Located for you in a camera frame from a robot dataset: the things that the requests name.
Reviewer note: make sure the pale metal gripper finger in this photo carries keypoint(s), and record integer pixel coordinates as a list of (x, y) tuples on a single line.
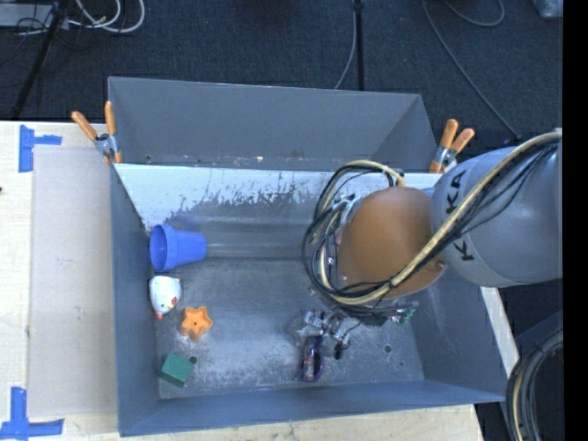
[(337, 329), (312, 320)]

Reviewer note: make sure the purple and yellow small toy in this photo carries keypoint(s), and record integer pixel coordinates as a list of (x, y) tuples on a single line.
[(311, 365)]

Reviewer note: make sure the grey metal bin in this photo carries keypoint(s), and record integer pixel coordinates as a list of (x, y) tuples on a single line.
[(257, 315)]

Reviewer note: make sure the orange star-shaped toy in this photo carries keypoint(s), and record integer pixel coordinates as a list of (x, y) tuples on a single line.
[(196, 323)]

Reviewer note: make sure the dark green block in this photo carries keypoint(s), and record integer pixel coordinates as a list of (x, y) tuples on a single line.
[(175, 369)]

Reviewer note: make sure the white toy chicken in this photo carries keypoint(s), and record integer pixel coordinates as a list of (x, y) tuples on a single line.
[(163, 294)]

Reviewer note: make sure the blue plastic cup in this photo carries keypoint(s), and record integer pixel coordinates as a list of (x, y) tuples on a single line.
[(177, 247)]

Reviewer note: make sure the pale flat board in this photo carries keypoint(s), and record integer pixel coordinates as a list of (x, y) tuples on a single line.
[(69, 269)]

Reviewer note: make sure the black cylinder on white bracket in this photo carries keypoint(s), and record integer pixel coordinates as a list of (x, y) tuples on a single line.
[(339, 351)]

